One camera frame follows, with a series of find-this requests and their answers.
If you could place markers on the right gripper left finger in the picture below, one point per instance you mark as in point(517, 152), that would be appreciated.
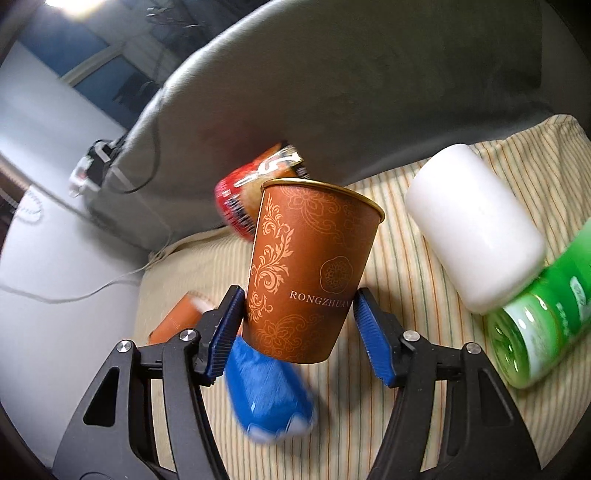
point(111, 433)

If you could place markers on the blue plastic bottle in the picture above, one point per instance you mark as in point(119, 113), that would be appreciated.
point(268, 396)

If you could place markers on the green tea bottle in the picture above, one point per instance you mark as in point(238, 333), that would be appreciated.
point(530, 334)

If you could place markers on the white plastic jar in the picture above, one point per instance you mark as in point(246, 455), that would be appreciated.
point(482, 235)

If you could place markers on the orange patterned paper cup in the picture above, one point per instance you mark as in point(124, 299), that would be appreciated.
point(312, 243)

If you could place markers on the white power strip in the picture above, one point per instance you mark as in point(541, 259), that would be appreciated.
point(88, 176)

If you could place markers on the red snack canister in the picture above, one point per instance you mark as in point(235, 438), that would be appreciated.
point(238, 195)

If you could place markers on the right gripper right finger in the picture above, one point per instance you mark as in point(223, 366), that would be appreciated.
point(484, 435)

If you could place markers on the grey sofa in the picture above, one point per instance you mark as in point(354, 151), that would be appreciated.
point(358, 87)

